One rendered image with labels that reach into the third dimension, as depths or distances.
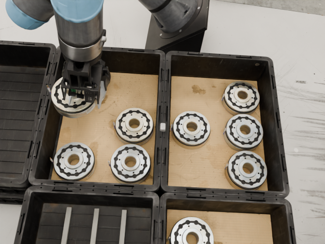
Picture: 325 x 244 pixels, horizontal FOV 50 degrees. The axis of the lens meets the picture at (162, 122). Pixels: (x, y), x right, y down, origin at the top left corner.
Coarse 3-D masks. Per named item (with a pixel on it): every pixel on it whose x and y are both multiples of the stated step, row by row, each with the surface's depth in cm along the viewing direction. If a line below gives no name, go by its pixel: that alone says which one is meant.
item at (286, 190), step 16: (272, 64) 96; (272, 80) 95; (272, 96) 91; (176, 192) 78; (192, 192) 79; (208, 192) 79; (224, 192) 79; (240, 192) 79; (272, 192) 79; (288, 192) 80
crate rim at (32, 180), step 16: (112, 48) 96; (128, 48) 96; (160, 64) 94; (160, 80) 92; (48, 96) 88; (160, 96) 89; (48, 112) 86; (160, 112) 89; (160, 144) 83; (32, 160) 80; (160, 160) 82; (32, 176) 78; (160, 176) 80
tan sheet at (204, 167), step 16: (176, 80) 104; (192, 80) 104; (208, 80) 104; (224, 80) 105; (240, 80) 105; (176, 96) 101; (192, 96) 102; (208, 96) 102; (176, 112) 99; (208, 112) 99; (224, 112) 100; (256, 112) 100; (192, 128) 97; (176, 144) 94; (208, 144) 95; (224, 144) 95; (176, 160) 92; (192, 160) 93; (208, 160) 93; (224, 160) 93; (176, 176) 90; (192, 176) 91; (208, 176) 91; (224, 176) 91
